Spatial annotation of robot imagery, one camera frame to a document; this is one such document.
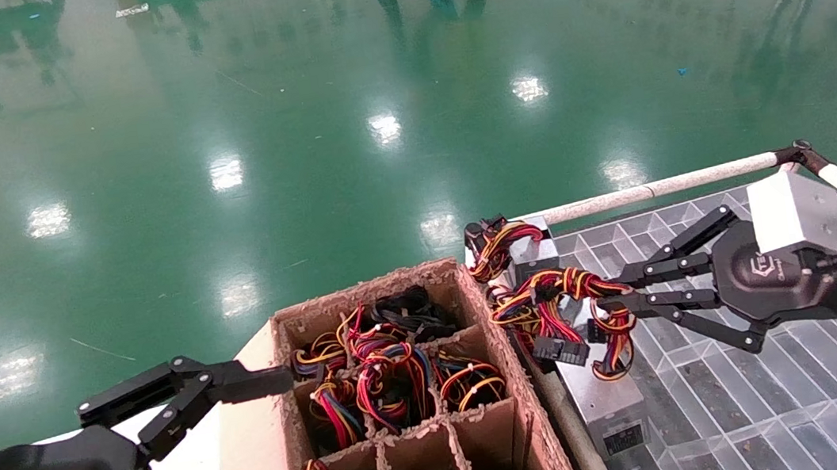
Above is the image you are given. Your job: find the clear plastic divided tray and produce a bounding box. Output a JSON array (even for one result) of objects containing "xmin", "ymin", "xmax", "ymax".
[{"xmin": 541, "ymin": 172, "xmax": 837, "ymax": 470}]

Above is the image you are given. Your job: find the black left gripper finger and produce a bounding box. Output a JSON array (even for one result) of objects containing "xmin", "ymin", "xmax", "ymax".
[{"xmin": 72, "ymin": 344, "xmax": 302, "ymax": 470}]

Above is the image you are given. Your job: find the power supply with black cables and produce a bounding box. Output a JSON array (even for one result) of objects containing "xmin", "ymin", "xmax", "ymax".
[{"xmin": 368, "ymin": 280, "xmax": 461, "ymax": 346}]

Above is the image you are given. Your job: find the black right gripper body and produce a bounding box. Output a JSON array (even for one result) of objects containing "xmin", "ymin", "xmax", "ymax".
[{"xmin": 707, "ymin": 208, "xmax": 837, "ymax": 331}]

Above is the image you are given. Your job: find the silver power supply with cables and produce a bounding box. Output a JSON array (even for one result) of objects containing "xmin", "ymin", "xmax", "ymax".
[
  {"xmin": 483, "ymin": 273, "xmax": 561, "ymax": 358},
  {"xmin": 461, "ymin": 208, "xmax": 562, "ymax": 288},
  {"xmin": 522, "ymin": 258, "xmax": 655, "ymax": 465}
]

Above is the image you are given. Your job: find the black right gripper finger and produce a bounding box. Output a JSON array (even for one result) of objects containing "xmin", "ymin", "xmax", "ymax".
[
  {"xmin": 596, "ymin": 277, "xmax": 770, "ymax": 373},
  {"xmin": 606, "ymin": 202, "xmax": 749, "ymax": 293}
]

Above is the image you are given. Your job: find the black pipe corner joint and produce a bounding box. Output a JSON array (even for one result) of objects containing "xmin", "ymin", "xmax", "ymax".
[{"xmin": 770, "ymin": 136, "xmax": 831, "ymax": 181}]

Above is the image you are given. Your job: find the brown cardboard divider box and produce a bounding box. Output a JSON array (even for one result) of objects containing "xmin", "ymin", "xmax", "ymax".
[{"xmin": 263, "ymin": 244, "xmax": 585, "ymax": 470}]

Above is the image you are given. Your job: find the power supply with orange-blue cables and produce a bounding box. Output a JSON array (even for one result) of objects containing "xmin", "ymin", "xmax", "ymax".
[{"xmin": 288, "ymin": 326, "xmax": 350, "ymax": 380}]

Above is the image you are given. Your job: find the long white frame pipe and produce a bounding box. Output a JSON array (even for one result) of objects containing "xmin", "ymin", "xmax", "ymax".
[{"xmin": 530, "ymin": 147, "xmax": 804, "ymax": 228}]

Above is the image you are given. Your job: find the power supply with red cables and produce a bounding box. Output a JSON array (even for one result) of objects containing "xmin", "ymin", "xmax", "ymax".
[{"xmin": 336, "ymin": 300, "xmax": 404, "ymax": 366}]

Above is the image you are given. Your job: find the beige frame pipe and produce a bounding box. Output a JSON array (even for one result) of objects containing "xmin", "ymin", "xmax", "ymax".
[{"xmin": 528, "ymin": 348, "xmax": 621, "ymax": 470}]

